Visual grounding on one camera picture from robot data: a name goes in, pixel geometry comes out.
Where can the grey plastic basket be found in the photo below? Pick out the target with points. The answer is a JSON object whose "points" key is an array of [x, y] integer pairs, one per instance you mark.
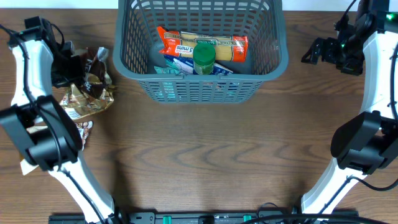
{"points": [[137, 46]]}

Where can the blue pasta box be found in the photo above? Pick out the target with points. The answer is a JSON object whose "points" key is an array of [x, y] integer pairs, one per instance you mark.
{"points": [[187, 66]]}

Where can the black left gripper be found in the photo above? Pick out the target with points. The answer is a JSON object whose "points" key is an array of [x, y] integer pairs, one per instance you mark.
{"points": [[79, 74]]}

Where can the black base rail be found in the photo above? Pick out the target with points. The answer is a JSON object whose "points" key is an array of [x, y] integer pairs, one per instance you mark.
{"points": [[201, 218]]}

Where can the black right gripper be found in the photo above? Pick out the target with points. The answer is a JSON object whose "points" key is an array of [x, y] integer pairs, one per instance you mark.
{"points": [[325, 51]]}

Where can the white brown snack bag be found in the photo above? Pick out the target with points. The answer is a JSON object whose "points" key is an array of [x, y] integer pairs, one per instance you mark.
{"points": [[83, 128]]}

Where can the teal tissue pack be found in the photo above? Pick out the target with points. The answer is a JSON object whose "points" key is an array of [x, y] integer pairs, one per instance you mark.
{"points": [[166, 70]]}

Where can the green lid jar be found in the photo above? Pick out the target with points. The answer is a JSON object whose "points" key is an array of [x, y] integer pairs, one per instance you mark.
{"points": [[203, 58]]}

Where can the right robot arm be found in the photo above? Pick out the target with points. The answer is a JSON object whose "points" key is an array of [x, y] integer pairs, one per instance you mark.
{"points": [[368, 141]]}

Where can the orange spaghetti pack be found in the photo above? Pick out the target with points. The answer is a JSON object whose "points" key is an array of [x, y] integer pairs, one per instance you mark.
{"points": [[181, 44]]}

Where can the gold coffee bag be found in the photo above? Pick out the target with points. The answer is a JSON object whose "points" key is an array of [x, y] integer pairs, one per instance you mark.
{"points": [[94, 93]]}

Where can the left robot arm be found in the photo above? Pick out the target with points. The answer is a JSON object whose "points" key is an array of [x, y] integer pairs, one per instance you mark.
{"points": [[57, 149]]}

